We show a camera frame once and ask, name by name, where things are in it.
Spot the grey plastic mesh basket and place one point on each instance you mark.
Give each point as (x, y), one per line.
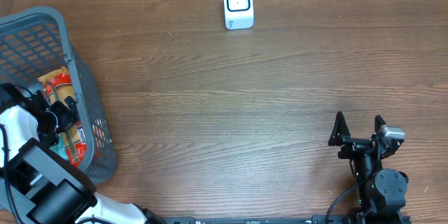
(35, 42)

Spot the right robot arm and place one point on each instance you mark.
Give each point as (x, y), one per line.
(381, 191)

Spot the white barcode scanner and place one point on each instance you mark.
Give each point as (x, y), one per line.
(239, 14)

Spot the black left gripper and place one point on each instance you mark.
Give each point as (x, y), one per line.
(65, 113)

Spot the orange spaghetti packet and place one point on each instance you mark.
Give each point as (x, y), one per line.
(57, 86)

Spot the teal plastic packet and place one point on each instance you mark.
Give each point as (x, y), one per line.
(60, 150)

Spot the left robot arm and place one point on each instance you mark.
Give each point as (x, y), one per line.
(40, 186)

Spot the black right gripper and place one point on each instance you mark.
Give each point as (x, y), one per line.
(341, 135)

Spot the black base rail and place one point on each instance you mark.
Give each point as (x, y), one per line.
(315, 219)

